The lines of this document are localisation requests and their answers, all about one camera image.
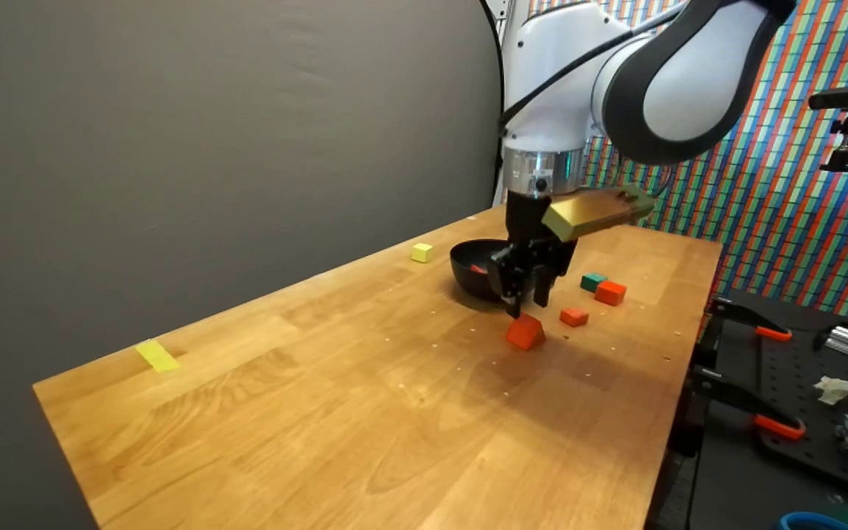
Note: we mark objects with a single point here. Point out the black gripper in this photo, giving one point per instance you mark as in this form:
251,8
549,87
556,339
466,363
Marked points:
529,226

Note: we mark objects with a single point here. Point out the large red wooden block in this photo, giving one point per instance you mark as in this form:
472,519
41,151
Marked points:
526,336

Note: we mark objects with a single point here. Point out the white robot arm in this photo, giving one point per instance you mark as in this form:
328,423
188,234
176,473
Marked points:
699,89

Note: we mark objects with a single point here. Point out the black bowl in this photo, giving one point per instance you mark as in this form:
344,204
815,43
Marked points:
466,285

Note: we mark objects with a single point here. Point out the teal wooden block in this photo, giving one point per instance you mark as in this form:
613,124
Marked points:
591,282

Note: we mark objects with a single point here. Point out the pale yellow-green wooden block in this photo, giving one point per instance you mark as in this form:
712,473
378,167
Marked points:
423,254

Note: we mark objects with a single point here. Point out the black perforated board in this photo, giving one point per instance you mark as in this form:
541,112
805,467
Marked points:
808,368

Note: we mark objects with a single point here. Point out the white crumpled paper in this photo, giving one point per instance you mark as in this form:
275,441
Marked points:
834,389

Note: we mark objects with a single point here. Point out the gray backdrop panel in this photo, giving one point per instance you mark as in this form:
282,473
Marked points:
198,148

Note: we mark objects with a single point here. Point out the blue round container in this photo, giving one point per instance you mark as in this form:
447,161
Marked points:
815,523

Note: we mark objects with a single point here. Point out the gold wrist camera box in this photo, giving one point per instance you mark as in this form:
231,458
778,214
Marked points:
591,211

